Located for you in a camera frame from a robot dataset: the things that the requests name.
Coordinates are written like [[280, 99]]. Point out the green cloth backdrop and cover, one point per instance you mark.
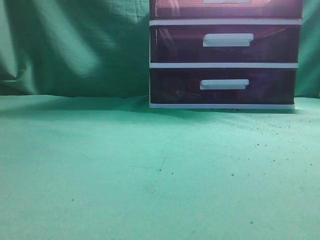
[[84, 157]]

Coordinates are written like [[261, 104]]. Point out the white plastic drawer cabinet frame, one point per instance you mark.
[[222, 65]]

